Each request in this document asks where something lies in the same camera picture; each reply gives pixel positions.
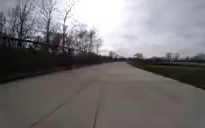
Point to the grey concrete path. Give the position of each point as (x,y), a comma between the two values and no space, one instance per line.
(113,96)

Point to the dark row of bushes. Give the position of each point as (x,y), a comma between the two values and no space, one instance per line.
(30,63)

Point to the row of tall bare trees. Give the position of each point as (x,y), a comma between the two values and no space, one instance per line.
(46,30)

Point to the grass field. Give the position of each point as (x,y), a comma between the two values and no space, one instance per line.
(190,75)

